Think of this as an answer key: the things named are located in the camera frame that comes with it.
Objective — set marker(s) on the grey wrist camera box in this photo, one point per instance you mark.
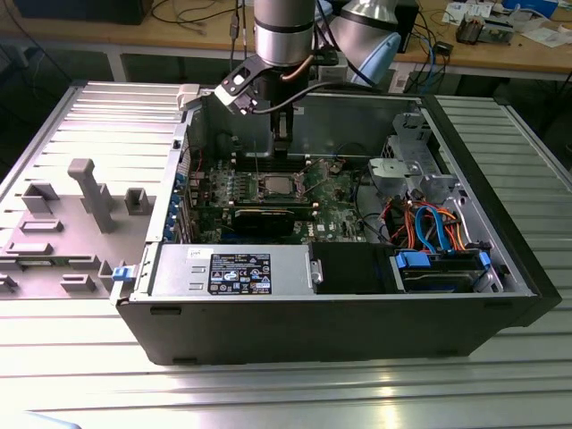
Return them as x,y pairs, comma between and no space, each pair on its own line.
328,60

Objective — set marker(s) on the large black box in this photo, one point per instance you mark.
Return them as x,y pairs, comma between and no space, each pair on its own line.
80,11

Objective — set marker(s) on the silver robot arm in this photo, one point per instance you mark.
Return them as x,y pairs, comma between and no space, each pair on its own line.
281,36

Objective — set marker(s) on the white printed papers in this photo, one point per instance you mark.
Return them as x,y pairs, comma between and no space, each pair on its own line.
456,10

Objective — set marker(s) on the white paper sheets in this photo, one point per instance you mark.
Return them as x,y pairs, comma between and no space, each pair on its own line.
547,36

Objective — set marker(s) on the black plastic shroud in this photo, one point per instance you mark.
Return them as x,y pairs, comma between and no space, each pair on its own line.
344,268

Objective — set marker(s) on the grey metal drive cage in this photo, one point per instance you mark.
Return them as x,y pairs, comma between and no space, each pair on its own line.
393,170

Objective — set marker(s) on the CPU socket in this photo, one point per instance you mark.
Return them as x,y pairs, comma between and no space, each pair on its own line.
259,194

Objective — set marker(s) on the black RAM slot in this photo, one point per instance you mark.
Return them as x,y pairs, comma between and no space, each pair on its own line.
304,208
272,200
277,168
248,159

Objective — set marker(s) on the grey parts rack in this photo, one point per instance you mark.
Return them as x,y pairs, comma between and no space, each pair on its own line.
67,241

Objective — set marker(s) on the blue case latch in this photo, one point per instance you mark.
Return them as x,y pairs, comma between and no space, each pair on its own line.
123,273

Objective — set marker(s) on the small black box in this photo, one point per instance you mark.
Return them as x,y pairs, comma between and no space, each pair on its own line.
444,47

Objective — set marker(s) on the CPU with silver top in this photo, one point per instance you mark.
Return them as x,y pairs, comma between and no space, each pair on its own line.
280,184

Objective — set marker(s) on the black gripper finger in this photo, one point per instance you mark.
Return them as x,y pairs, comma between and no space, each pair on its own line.
277,129
290,129

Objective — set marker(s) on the green RAM stick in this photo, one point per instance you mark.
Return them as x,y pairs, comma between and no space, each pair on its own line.
38,263

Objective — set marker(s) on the grey power supply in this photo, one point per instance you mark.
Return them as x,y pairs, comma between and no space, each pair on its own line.
179,268

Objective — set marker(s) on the copper finned heatsink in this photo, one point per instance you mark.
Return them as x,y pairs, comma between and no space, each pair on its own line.
468,29

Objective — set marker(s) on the wooden desk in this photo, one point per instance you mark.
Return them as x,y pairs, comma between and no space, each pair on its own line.
179,36

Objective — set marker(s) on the grey electronic device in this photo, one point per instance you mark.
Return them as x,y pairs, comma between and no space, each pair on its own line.
496,29

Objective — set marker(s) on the white label sheet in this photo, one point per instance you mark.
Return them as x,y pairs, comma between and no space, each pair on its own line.
400,80

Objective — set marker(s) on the hard disk in blue carrier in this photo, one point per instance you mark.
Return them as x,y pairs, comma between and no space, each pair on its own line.
429,281

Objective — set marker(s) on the black upright box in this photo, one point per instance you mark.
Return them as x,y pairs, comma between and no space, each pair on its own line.
407,27

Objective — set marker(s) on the green motherboard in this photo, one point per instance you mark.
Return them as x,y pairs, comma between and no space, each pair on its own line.
330,210

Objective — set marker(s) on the black graphics card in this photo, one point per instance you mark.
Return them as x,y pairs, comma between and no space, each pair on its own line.
263,223

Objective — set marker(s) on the black open PC case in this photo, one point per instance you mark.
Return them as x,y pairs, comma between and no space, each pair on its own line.
313,330

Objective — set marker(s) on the blue slot retention clip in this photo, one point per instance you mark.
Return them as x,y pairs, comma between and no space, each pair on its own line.
168,233
172,218
175,199
180,180

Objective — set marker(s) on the metal locking lever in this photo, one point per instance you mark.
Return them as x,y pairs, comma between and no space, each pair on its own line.
257,167
311,165

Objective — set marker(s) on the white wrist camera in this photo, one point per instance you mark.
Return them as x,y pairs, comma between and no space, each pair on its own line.
232,91

